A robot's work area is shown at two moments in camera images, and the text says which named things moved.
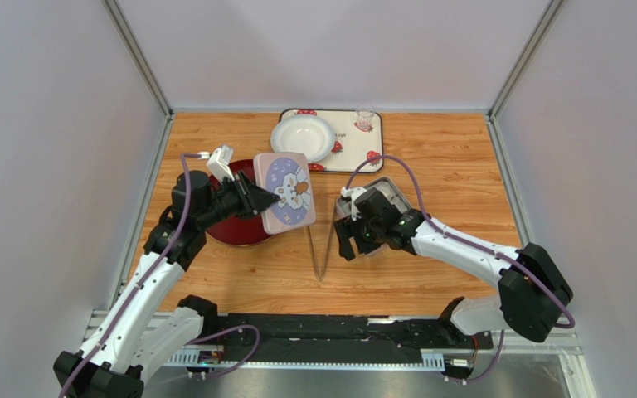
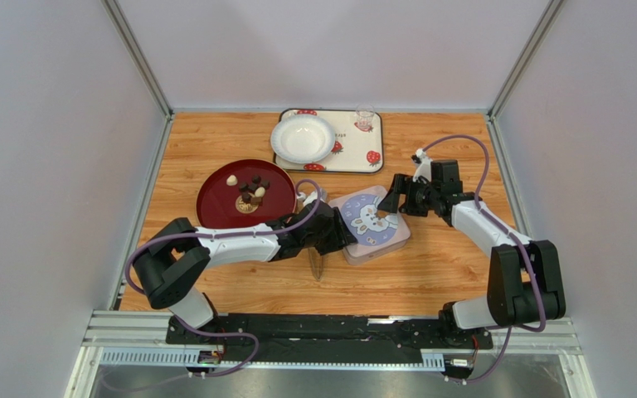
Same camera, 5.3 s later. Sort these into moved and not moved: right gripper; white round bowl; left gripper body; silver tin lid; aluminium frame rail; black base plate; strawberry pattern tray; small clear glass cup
Moved: silver tin lid; right gripper; left gripper body
Not moved: black base plate; white round bowl; strawberry pattern tray; aluminium frame rail; small clear glass cup
